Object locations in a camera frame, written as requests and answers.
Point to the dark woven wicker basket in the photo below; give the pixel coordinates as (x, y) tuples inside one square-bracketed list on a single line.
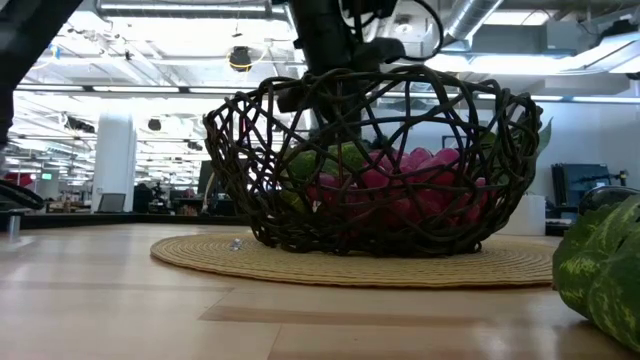
[(240, 165)]

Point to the potted plant white pot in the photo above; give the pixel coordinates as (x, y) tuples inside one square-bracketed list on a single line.
[(530, 215)]

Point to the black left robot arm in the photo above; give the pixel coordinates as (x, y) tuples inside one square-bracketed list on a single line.
[(25, 60)]

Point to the red grape bunch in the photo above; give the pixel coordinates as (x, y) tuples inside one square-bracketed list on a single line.
[(330, 197), (430, 160), (450, 200)]

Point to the round tan woven placemat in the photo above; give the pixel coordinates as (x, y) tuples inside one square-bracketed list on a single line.
[(320, 265)]

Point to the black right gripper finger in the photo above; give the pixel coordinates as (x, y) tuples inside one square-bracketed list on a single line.
[(345, 107), (292, 99)]

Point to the black grape bunch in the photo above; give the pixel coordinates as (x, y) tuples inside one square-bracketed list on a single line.
[(605, 280)]

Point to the black aluminium table frame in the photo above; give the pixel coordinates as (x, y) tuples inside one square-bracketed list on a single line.
[(120, 218)]

